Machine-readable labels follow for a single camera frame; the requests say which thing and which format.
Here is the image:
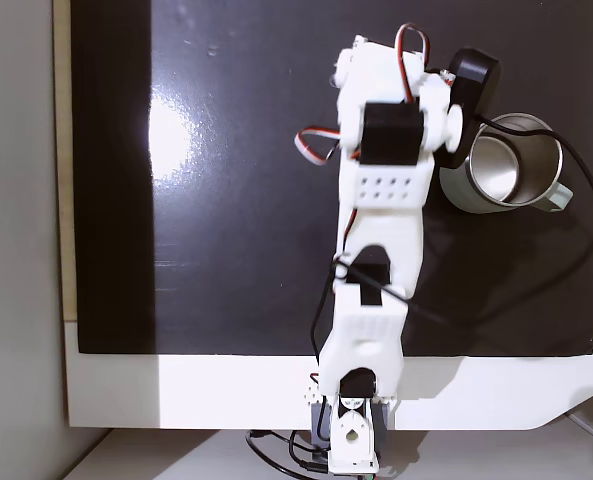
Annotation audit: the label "grey table clamp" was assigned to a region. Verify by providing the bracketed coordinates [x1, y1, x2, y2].
[309, 399, 393, 447]

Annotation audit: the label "black table mat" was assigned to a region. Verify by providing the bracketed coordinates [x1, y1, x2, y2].
[69, 0, 593, 359]

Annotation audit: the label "pale green steel mug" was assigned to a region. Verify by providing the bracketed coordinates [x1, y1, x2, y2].
[438, 113, 575, 215]

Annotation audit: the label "light wooden board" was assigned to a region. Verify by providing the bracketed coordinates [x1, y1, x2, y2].
[52, 0, 79, 322]

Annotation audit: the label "black oval camera box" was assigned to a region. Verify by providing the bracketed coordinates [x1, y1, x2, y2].
[445, 46, 504, 121]

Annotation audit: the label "black power cables bundle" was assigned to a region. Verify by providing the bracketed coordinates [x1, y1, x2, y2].
[244, 428, 330, 477]

